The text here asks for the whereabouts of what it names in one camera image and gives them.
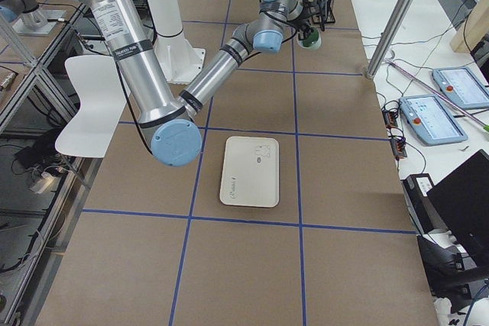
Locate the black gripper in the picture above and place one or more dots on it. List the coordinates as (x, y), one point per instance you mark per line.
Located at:
(304, 30)

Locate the light green cup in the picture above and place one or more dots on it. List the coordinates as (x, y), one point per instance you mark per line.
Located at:
(312, 43)

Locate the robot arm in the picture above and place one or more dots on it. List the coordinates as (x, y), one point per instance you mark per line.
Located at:
(166, 109)

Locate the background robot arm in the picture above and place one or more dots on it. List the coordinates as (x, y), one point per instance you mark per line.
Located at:
(28, 17)

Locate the cream rabbit tray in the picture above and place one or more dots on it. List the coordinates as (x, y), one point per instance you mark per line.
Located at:
(251, 172)

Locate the near teach pendant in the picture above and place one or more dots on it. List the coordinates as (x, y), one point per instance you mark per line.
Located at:
(431, 121)

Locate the teach pendant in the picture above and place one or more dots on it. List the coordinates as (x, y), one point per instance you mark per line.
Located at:
(462, 87)
(431, 121)

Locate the far teach pendant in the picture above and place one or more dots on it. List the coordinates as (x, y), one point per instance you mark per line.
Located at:
(462, 87)

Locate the metal reacher stick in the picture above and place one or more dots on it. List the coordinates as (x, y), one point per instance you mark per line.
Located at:
(442, 97)

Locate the white chair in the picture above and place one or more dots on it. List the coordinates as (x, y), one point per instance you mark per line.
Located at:
(96, 82)

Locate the black box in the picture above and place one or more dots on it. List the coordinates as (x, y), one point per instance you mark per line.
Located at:
(425, 216)

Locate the black laptop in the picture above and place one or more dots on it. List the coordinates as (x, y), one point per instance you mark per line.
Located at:
(461, 200)

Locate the black wire cup rack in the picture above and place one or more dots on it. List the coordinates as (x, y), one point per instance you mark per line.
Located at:
(330, 19)

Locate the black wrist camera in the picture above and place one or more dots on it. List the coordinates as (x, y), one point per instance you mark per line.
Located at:
(315, 8)

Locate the aluminium frame post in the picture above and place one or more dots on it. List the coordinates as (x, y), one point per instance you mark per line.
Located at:
(390, 31)

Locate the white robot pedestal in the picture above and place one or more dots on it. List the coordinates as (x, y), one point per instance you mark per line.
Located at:
(180, 61)

